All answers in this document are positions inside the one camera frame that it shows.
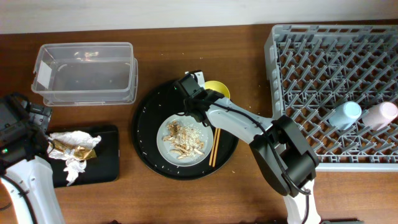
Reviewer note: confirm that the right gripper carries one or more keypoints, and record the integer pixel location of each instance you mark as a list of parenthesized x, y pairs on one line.
[(187, 102)]

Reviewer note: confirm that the yellow small bowl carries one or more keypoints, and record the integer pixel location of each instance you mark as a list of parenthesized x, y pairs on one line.
[(218, 86)]

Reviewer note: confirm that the grey plate with food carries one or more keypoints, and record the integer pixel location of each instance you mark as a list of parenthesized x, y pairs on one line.
[(164, 147)]

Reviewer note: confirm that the gold foil wrapper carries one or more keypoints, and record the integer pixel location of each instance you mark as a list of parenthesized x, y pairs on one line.
[(77, 152)]

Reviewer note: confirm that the white napkin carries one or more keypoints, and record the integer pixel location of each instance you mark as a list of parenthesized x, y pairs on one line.
[(73, 167)]

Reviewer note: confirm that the blue plastic cup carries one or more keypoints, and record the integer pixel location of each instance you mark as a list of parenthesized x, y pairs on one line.
[(345, 115)]

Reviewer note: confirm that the pink plastic cup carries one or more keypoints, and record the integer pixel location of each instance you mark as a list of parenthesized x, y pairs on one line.
[(380, 115)]

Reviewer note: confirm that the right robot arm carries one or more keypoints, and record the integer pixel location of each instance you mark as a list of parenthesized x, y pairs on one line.
[(283, 155)]

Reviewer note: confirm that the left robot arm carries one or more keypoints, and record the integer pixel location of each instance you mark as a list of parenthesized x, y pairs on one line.
[(26, 172)]

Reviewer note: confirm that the grey dishwasher rack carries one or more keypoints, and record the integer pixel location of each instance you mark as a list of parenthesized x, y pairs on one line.
[(313, 69)]

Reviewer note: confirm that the round black serving tray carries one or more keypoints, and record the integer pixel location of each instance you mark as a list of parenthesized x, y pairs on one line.
[(160, 103)]

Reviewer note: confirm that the food scraps on plate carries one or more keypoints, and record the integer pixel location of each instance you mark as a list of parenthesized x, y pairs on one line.
[(184, 140)]

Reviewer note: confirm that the right wooden chopstick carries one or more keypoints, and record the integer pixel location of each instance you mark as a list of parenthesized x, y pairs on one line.
[(215, 148)]

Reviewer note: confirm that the wooden chopstick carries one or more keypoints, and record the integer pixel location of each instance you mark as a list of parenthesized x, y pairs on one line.
[(215, 148), (212, 146)]

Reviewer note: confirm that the left wooden chopstick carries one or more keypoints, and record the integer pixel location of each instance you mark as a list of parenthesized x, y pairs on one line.
[(212, 146)]

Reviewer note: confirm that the clear plastic storage bin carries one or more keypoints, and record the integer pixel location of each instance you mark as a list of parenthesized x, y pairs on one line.
[(86, 74)]

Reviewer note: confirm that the black rectangular tray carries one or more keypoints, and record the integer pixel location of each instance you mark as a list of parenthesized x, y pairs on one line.
[(105, 167)]

